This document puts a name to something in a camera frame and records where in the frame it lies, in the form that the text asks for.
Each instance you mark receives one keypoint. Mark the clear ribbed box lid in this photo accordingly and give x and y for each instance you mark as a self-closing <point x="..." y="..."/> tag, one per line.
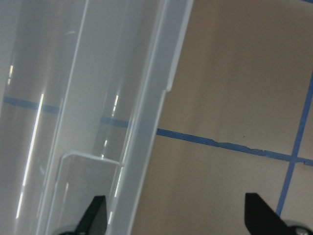
<point x="84" y="92"/>

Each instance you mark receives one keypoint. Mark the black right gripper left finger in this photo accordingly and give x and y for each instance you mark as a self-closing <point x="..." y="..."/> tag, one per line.
<point x="94" y="220"/>

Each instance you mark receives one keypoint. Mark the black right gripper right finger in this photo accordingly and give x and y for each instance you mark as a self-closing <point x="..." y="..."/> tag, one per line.
<point x="260" y="219"/>

